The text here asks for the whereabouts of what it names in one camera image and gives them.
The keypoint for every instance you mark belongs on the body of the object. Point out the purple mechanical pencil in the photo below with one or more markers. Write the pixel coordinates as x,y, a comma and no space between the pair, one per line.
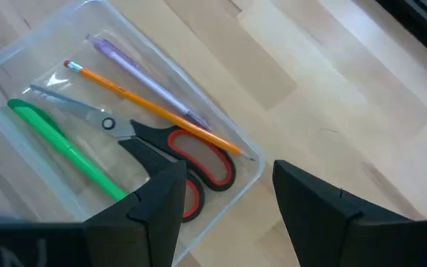
143,76

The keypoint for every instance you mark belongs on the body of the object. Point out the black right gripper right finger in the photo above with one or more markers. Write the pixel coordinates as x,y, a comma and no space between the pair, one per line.
328,230

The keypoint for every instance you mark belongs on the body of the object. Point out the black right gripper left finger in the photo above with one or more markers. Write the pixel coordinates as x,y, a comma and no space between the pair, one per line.
150,222

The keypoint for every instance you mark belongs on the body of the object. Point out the green pen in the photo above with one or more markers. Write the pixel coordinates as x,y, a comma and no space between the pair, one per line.
61,142

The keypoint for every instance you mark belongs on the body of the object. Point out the black metal table frame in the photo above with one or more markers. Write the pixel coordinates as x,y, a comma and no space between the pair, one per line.
421,26

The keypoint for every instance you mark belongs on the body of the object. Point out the clear plastic supply box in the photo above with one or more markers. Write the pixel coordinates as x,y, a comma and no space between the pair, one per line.
20,174

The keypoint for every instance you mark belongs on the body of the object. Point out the orange wooden pencil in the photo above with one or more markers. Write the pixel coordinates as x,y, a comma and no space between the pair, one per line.
143,102

